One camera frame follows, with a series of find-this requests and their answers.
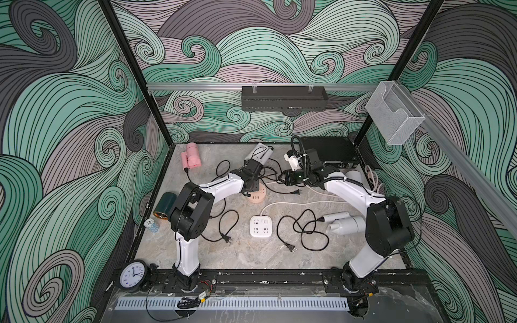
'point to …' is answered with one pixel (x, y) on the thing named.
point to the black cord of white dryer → (295, 192)
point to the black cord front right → (292, 248)
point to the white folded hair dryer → (261, 153)
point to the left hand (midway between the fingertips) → (252, 183)
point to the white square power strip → (260, 226)
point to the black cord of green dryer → (237, 220)
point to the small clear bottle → (151, 225)
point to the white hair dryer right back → (355, 175)
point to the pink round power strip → (257, 196)
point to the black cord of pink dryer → (187, 169)
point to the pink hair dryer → (191, 159)
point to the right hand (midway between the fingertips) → (280, 177)
